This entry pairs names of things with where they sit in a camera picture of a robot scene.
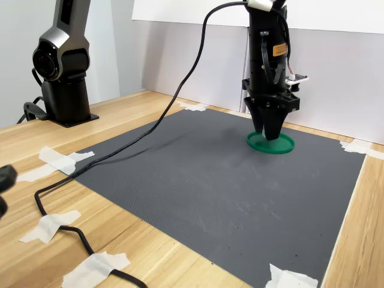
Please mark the round green lid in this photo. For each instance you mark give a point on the round green lid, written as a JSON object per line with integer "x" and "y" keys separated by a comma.
{"x": 282, "y": 147}

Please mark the white tape piece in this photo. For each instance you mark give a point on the white tape piece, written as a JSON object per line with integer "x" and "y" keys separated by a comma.
{"x": 90, "y": 270}
{"x": 357, "y": 147}
{"x": 60, "y": 162}
{"x": 49, "y": 225}
{"x": 192, "y": 106}
{"x": 238, "y": 114}
{"x": 285, "y": 279}

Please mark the white partition panel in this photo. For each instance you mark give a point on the white partition panel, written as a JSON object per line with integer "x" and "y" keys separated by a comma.
{"x": 216, "y": 66}
{"x": 336, "y": 90}

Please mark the dark grey mat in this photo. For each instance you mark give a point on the dark grey mat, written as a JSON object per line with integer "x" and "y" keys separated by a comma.
{"x": 195, "y": 195}

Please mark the black blurred object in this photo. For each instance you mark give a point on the black blurred object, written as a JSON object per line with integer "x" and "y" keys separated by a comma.
{"x": 6, "y": 177}

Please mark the white camera box with board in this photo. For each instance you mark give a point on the white camera box with board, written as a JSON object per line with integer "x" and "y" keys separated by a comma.
{"x": 298, "y": 78}

